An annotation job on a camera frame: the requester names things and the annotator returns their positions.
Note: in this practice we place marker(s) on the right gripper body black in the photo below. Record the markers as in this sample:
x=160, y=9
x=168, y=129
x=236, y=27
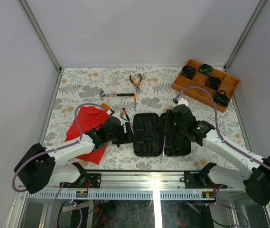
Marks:
x=174, y=127

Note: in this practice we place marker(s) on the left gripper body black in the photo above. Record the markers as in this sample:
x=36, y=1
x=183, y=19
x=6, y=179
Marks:
x=118, y=138

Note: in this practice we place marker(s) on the black orange screwdriver large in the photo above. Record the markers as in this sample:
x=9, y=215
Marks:
x=165, y=132

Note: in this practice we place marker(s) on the black plastic tool case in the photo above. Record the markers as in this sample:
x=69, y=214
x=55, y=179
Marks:
x=148, y=137

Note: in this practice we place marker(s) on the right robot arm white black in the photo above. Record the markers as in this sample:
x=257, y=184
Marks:
x=252, y=173

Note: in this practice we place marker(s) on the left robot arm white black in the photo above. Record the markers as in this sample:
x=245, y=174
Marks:
x=41, y=167

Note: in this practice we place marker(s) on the thin black precision screwdriver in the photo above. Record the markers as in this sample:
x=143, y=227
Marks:
x=125, y=113

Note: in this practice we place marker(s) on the orange black screwdriver left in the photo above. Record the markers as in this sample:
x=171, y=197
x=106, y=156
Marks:
x=107, y=107

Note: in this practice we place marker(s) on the small hammer black grip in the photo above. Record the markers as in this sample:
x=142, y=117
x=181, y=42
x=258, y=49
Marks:
x=102, y=94

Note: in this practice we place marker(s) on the small orange tipped precision screwdriver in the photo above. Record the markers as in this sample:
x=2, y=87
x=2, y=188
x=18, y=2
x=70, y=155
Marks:
x=135, y=102

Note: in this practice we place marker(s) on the orange wooden divided tray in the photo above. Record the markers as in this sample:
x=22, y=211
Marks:
x=206, y=84

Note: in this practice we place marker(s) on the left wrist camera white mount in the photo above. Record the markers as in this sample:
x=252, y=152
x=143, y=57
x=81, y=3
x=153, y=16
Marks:
x=118, y=115

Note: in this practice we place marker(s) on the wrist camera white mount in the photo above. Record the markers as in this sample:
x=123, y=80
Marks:
x=180, y=101
x=118, y=115

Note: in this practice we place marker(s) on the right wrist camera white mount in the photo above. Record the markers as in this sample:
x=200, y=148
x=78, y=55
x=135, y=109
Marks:
x=180, y=101

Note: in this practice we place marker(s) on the orange handled pliers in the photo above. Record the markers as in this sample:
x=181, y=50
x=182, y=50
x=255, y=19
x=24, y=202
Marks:
x=136, y=83

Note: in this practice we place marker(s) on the aluminium frame rail front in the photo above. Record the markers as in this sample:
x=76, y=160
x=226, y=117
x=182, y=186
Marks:
x=134, y=186

